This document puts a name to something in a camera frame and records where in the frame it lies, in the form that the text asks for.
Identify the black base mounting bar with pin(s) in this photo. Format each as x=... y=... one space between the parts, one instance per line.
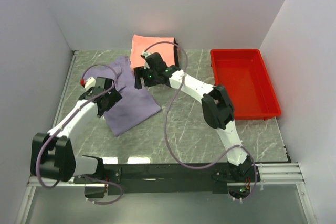
x=174 y=178

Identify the lavender t-shirt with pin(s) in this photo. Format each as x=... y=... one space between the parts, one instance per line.
x=136 y=105

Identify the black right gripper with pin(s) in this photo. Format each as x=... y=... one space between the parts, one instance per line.
x=140 y=73

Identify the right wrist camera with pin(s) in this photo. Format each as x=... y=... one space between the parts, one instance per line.
x=144 y=55

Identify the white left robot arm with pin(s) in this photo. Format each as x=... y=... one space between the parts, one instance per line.
x=52 y=152

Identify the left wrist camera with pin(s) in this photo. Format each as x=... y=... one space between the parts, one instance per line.
x=88 y=83

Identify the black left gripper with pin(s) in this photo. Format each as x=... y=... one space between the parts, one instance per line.
x=114 y=97

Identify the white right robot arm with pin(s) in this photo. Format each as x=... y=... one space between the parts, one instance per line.
x=217 y=108

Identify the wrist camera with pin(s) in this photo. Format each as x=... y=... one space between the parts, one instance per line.
x=144 y=55
x=88 y=83

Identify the red plastic bin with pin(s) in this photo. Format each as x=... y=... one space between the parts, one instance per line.
x=244 y=75

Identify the black folded t-shirt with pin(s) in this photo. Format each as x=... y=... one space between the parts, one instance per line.
x=176 y=51

